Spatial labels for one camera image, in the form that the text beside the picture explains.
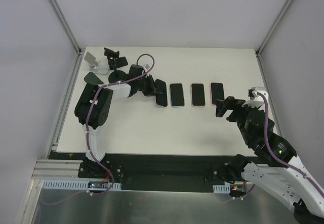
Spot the phone with pink case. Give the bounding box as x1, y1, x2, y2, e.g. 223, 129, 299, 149
210, 82, 225, 106

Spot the phone with clear blue case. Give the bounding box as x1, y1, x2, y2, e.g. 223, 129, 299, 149
170, 83, 185, 107

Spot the phone with cream case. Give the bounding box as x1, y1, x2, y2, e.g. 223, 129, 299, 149
191, 83, 206, 107

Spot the black round base clamp stand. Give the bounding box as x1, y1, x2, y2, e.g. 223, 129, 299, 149
104, 48, 126, 83

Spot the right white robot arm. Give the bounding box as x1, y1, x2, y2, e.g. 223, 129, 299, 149
216, 89, 323, 223

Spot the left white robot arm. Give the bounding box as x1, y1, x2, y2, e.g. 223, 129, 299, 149
74, 64, 167, 178

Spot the black folding phone stand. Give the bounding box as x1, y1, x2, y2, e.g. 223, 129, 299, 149
104, 48, 128, 70

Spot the silver metal phone stand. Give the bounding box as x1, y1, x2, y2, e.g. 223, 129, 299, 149
84, 52, 109, 75

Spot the round wooden base phone stand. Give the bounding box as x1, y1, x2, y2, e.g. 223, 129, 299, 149
84, 71, 104, 85

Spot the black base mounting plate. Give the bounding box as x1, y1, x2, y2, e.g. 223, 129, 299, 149
75, 152, 256, 193

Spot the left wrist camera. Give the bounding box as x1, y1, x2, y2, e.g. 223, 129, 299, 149
142, 64, 150, 72

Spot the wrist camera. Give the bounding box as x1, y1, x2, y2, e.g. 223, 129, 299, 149
142, 64, 150, 72
242, 87, 269, 108

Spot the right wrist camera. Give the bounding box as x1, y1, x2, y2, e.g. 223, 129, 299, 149
242, 87, 269, 108

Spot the right white cable duct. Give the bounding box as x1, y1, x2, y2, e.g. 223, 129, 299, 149
213, 184, 246, 194

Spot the white cable duct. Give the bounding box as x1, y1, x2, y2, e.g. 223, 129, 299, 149
213, 184, 246, 194
43, 180, 122, 191

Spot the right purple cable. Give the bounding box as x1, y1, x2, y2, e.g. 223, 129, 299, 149
217, 92, 324, 204

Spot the left aluminium frame post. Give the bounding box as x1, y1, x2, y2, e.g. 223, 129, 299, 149
48, 0, 82, 55

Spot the aluminium frame post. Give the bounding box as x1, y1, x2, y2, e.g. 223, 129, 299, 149
256, 0, 295, 58
48, 0, 82, 55

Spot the right aluminium frame post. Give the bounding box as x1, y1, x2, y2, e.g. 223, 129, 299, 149
256, 0, 295, 58

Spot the left white cable duct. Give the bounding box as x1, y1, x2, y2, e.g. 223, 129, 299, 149
43, 180, 122, 191

